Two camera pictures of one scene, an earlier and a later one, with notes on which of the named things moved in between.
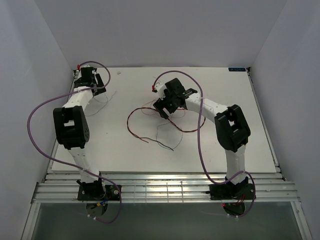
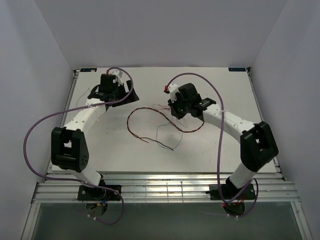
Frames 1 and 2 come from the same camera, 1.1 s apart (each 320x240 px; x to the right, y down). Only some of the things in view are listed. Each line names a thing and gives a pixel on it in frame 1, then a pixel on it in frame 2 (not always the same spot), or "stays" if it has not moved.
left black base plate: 98,192 stays
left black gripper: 98,80 → 133,98
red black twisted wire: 143,138 stays
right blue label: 236,69 stays
